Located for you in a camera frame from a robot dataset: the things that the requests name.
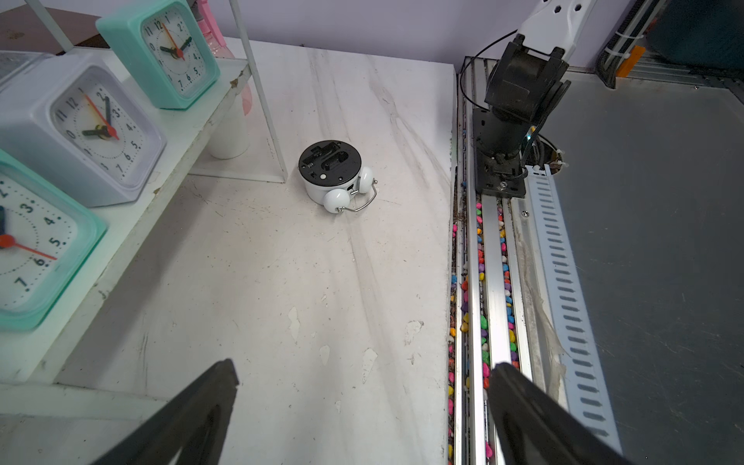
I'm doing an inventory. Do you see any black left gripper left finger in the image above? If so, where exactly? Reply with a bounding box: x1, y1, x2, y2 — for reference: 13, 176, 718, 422
95, 358, 239, 464

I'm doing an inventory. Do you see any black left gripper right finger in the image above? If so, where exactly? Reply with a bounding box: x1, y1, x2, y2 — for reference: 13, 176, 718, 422
489, 362, 629, 465

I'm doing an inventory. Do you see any mint green alarm clock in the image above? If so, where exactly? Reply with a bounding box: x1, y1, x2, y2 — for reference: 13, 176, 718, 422
96, 0, 220, 110
1, 152, 107, 331

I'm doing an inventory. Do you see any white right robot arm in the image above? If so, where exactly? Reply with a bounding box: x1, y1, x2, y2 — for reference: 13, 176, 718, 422
473, 0, 595, 199

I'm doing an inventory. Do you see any white two-tier shelf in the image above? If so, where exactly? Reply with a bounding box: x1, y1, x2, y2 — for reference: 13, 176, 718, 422
0, 0, 290, 422

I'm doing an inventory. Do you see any green succulent in white pot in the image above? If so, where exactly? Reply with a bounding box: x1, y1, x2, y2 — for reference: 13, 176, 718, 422
207, 97, 250, 160

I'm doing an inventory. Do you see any pink spray bottle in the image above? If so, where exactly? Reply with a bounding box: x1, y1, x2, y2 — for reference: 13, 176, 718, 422
188, 0, 255, 116

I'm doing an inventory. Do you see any brown wooden step stand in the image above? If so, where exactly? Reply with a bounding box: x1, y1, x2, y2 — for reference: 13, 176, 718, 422
1, 1, 109, 55

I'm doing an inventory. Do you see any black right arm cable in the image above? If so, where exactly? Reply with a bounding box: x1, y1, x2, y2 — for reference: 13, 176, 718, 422
458, 28, 521, 112

